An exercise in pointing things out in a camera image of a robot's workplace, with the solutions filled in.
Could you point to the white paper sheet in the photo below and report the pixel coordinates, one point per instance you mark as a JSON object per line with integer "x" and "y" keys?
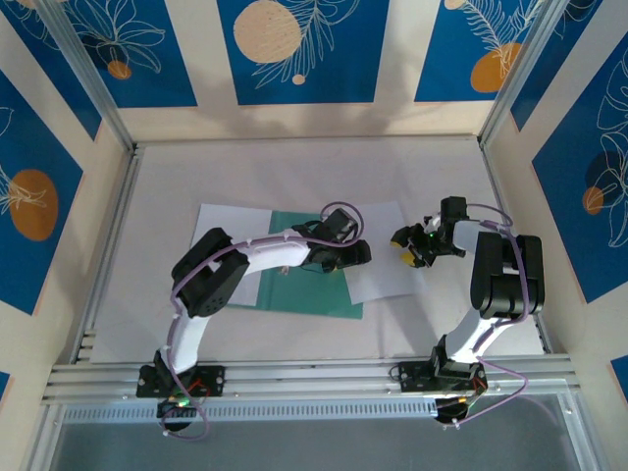
{"x": 221, "y": 221}
{"x": 382, "y": 275}

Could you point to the green paper sheet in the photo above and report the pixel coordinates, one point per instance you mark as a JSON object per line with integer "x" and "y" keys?
{"x": 304, "y": 294}

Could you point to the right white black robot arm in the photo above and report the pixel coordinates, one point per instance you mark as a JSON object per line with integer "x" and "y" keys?
{"x": 505, "y": 275}

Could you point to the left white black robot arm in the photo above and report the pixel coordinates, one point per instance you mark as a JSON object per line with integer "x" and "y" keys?
{"x": 275, "y": 255}

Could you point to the small black electronics module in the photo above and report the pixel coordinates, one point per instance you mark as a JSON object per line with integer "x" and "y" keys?
{"x": 449, "y": 412}
{"x": 172, "y": 411}

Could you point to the grey lower panel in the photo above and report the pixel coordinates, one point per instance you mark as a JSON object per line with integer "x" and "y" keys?
{"x": 314, "y": 446}

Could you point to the aluminium side rail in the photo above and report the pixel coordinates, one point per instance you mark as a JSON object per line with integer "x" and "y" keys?
{"x": 112, "y": 235}
{"x": 492, "y": 172}

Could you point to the aluminium mounting rail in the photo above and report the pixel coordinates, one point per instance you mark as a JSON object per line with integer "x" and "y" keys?
{"x": 314, "y": 375}

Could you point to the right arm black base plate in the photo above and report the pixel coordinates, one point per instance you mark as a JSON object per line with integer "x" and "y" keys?
{"x": 412, "y": 377}

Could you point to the blue floral wall panel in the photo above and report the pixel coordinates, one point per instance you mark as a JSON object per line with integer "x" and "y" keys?
{"x": 343, "y": 73}
{"x": 29, "y": 147}
{"x": 441, "y": 49}
{"x": 172, "y": 73}
{"x": 564, "y": 221}
{"x": 542, "y": 73}
{"x": 68, "y": 88}

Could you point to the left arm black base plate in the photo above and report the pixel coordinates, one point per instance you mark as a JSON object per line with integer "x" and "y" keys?
{"x": 211, "y": 378}

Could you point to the aluminium frame post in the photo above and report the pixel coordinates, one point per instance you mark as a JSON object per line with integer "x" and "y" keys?
{"x": 83, "y": 64}
{"x": 520, "y": 64}

